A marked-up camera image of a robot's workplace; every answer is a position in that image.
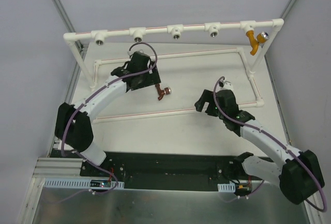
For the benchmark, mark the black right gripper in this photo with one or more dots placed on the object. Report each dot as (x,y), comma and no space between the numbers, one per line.
(206,102)

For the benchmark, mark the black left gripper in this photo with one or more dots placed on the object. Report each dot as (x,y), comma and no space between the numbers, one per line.
(152,78)

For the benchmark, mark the brown water faucet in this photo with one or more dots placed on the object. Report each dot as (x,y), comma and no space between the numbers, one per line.
(162,92)

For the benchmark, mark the white PVC pipe frame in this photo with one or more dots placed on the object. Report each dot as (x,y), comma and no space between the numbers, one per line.
(188,69)

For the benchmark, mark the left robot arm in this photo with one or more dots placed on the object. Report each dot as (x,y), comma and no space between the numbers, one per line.
(74,121)

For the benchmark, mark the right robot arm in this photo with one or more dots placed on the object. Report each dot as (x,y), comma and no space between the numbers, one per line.
(296,173)

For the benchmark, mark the yellow water faucet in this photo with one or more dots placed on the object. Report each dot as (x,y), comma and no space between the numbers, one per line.
(261,38)

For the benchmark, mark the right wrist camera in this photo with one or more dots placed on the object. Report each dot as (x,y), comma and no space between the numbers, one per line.
(225,85)

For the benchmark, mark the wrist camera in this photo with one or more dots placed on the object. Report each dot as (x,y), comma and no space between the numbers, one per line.
(131,53)
(225,85)

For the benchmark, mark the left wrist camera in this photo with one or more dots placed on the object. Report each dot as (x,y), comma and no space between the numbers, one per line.
(131,53)

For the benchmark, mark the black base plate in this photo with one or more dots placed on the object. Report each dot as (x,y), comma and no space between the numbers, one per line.
(172,172)

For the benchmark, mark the right white cable duct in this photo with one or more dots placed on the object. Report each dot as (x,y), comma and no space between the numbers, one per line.
(227,188)

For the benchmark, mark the white cable duct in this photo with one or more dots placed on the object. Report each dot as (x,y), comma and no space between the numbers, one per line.
(227,188)
(82,183)

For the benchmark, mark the aluminium profile rail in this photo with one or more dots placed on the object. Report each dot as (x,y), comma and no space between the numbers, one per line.
(58,167)

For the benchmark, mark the left white cable duct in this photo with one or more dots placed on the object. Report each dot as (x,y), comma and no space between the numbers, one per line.
(82,183)

